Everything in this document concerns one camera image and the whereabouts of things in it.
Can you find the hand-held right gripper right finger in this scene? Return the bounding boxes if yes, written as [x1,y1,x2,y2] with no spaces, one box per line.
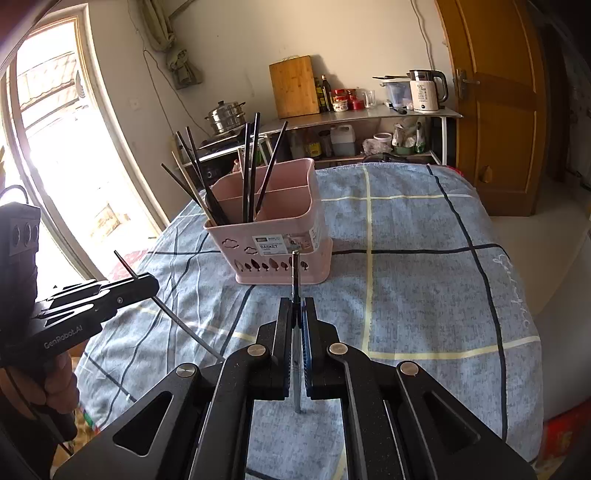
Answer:
[299,296,539,480]

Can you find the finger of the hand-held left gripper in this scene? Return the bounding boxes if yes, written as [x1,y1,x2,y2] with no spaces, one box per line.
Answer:
[30,272,160,330]
[46,279,112,300]

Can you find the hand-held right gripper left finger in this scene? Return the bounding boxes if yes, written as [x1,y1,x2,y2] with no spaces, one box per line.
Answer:
[53,296,296,480]

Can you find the black chopstick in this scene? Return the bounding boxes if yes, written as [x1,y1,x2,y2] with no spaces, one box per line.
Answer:
[114,250,225,361]

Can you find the silver grey chopstick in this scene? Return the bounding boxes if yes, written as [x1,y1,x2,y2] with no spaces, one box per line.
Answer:
[292,250,303,413]

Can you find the pink plastic chopstick basket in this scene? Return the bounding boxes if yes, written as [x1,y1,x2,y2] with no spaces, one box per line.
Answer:
[204,158,334,284]

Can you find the bunch of chopsticks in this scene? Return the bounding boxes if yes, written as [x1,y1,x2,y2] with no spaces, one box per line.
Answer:
[161,112,289,227]

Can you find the person's left hand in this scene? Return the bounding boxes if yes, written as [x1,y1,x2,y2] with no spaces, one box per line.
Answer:
[0,353,80,423]

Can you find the blue checked bedsheet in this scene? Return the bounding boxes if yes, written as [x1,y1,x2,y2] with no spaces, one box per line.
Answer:
[74,164,543,480]

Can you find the glass balcony door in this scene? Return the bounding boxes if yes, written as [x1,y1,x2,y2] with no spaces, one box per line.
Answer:
[0,18,167,282]

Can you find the black gas stove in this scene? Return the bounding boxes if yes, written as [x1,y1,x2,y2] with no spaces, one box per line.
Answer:
[196,131,252,155]

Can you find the steel steamer pot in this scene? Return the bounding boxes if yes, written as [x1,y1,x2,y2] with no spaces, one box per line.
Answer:
[205,100,247,134]

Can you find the white plastic jug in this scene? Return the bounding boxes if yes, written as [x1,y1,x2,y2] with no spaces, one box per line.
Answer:
[330,124,356,157]

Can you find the hanging grey cloth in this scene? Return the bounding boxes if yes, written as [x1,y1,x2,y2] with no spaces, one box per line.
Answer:
[166,46,202,89]

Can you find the plastic bags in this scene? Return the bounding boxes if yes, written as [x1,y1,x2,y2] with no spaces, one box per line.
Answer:
[392,117,428,155]

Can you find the metal kitchen table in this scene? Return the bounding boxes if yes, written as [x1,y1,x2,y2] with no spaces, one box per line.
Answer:
[196,104,462,167]

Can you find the wooden cutting board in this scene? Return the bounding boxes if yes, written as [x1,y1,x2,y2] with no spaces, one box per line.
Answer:
[269,55,321,120]

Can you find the red packaging box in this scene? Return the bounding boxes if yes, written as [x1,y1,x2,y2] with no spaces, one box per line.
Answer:
[542,406,591,462]

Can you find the water filter pitcher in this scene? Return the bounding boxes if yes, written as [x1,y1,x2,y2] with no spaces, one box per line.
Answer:
[383,78,413,108]

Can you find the white electric kettle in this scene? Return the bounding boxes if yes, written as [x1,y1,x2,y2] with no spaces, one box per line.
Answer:
[407,69,448,114]

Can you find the wooden door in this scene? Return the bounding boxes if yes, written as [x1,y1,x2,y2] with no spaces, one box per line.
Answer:
[436,0,548,217]

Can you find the metal door handle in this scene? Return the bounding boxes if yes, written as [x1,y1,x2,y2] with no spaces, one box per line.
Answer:
[455,68,481,99]

